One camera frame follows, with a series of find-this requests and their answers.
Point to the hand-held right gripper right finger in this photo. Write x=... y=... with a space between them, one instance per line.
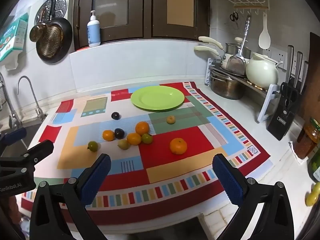
x=228 y=180

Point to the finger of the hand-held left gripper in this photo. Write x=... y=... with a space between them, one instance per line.
x=40 y=150
x=15 y=136

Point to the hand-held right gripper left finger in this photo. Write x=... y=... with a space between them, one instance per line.
x=96 y=180

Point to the green tangerine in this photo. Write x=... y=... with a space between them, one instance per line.
x=147 y=138
x=93 y=146

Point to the yellow-green tangerine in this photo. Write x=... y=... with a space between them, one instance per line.
x=123 y=144

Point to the large orange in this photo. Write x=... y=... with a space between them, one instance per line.
x=178 y=146

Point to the green plate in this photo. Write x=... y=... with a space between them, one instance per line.
x=157 y=98

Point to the steel sink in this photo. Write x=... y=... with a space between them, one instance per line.
x=30 y=130

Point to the chrome curved faucet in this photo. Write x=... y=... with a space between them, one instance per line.
x=32 y=90

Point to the dark plum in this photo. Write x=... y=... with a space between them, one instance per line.
x=115 y=115
x=119 y=133

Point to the colourful patchwork table cloth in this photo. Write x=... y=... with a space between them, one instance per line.
x=175 y=165

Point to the black knife block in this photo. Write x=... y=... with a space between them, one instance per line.
x=282 y=120

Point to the small yellow tangerine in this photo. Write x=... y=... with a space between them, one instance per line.
x=171 y=119

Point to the amber glass jar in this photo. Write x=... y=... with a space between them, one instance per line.
x=303 y=142

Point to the yellow plastic object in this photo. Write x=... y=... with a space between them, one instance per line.
x=313 y=195

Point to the green glass bottle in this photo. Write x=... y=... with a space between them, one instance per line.
x=315 y=165

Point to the steel stockpot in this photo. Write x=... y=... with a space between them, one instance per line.
x=225 y=88

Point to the metal counter shelf rack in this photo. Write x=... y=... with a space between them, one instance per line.
x=268 y=97

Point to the teal printed box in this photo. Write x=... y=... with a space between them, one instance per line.
x=13 y=35

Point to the brass perforated colander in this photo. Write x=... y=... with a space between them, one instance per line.
x=51 y=41

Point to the black kitchen scissors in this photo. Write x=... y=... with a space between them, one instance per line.
x=287 y=92

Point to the small brass saucepan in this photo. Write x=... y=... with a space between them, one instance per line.
x=37 y=32

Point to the black frying pan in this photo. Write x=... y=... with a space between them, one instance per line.
x=67 y=37

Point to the white ceramic kettle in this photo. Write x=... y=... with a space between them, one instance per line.
x=261 y=72

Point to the metal skimmer ladle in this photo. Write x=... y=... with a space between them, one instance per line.
x=236 y=65

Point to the white blue pump bottle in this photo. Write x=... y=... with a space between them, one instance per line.
x=93 y=33

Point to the brown wooden cutting board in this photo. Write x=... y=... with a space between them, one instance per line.
x=313 y=80

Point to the round metal steamer rack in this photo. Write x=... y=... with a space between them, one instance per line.
x=60 y=5

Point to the cream saucepan with lid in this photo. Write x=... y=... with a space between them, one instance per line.
x=210 y=40

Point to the white rice paddle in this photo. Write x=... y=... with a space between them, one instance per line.
x=264 y=38

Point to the black hanging scissors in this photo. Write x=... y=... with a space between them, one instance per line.
x=233 y=17

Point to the white wall holder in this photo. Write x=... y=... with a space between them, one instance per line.
x=12 y=63

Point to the white wall socket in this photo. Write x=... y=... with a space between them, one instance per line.
x=277 y=55

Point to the dark brown window frame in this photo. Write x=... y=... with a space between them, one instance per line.
x=147 y=10

